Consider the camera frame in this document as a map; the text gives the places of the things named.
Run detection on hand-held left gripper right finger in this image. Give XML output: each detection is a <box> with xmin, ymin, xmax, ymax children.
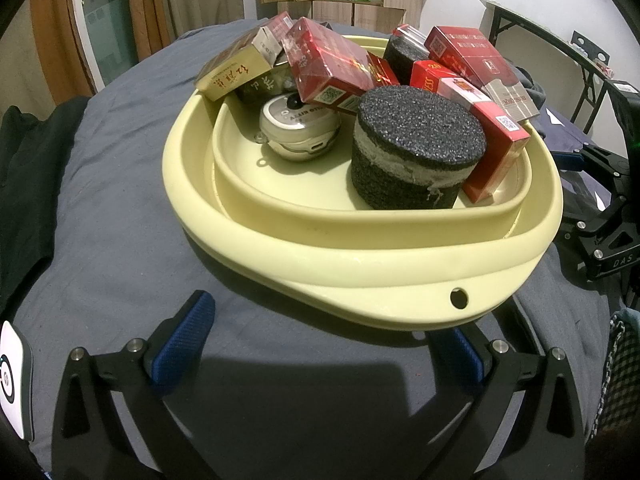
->
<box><xmin>425</xmin><ymin>324</ymin><xmax>587</xmax><ymax>480</ymax></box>

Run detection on shiny red box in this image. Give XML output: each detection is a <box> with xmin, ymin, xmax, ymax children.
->
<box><xmin>281</xmin><ymin>16</ymin><xmax>385</xmax><ymax>116</ymax></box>

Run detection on glass window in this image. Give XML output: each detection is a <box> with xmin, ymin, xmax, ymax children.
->
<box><xmin>70</xmin><ymin>0</ymin><xmax>141</xmax><ymax>91</ymax></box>

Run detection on brown gold cigarette box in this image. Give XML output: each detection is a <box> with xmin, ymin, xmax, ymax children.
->
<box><xmin>195</xmin><ymin>11</ymin><xmax>295</xmax><ymax>102</ymax></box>

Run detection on red and silver cigarette pack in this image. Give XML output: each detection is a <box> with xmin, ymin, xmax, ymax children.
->
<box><xmin>425</xmin><ymin>25</ymin><xmax>540</xmax><ymax>125</ymax></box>

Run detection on black cloth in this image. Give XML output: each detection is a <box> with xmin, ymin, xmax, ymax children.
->
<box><xmin>0</xmin><ymin>96</ymin><xmax>91</xmax><ymax>316</ymax></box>

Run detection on black chair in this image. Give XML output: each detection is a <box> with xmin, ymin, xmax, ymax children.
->
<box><xmin>570</xmin><ymin>30</ymin><xmax>613</xmax><ymax>78</ymax></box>

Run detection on grey blanket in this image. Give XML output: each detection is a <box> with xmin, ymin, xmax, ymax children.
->
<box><xmin>10</xmin><ymin>20</ymin><xmax>621</xmax><ymax>480</ymax></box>

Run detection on large black foam cylinder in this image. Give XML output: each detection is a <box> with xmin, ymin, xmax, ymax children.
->
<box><xmin>350</xmin><ymin>85</ymin><xmax>488</xmax><ymax>210</ymax></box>

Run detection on red box with white side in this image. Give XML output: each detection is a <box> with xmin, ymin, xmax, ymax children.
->
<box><xmin>410</xmin><ymin>59</ymin><xmax>532</xmax><ymax>204</ymax></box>

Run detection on silver topped cigarette pack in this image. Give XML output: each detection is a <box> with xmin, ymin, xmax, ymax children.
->
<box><xmin>391</xmin><ymin>23</ymin><xmax>430</xmax><ymax>46</ymax></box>

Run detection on brown curtain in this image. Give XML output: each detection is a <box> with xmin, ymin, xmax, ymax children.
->
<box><xmin>27</xmin><ymin>0</ymin><xmax>246</xmax><ymax>96</ymax></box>

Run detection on small red gold-print box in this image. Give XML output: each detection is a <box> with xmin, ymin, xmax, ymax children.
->
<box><xmin>369</xmin><ymin>52</ymin><xmax>402</xmax><ymax>87</ymax></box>

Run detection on black folding table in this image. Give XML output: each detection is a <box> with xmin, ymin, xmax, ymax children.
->
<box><xmin>479</xmin><ymin>0</ymin><xmax>640</xmax><ymax>136</ymax></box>

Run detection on small black foam cylinder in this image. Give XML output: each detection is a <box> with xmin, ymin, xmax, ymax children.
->
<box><xmin>382</xmin><ymin>35</ymin><xmax>432</xmax><ymax>86</ymax></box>

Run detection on pale yellow plastic tray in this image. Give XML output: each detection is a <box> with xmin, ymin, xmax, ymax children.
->
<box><xmin>161</xmin><ymin>35</ymin><xmax>564</xmax><ymax>332</ymax></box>

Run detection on round silver tin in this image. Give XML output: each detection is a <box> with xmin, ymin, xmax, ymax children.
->
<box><xmin>258</xmin><ymin>94</ymin><xmax>342</xmax><ymax>162</ymax></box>

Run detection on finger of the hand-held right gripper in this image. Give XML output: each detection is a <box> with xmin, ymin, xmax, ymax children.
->
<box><xmin>551</xmin><ymin>142</ymin><xmax>632</xmax><ymax>175</ymax></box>
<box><xmin>561</xmin><ymin>216</ymin><xmax>608</xmax><ymax>247</ymax></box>

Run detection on white rounded device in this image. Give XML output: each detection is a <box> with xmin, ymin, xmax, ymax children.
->
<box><xmin>0</xmin><ymin>321</ymin><xmax>35</xmax><ymax>442</ymax></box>

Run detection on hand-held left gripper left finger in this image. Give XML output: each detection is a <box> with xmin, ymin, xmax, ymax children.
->
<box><xmin>51</xmin><ymin>290</ymin><xmax>221</xmax><ymax>480</ymax></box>

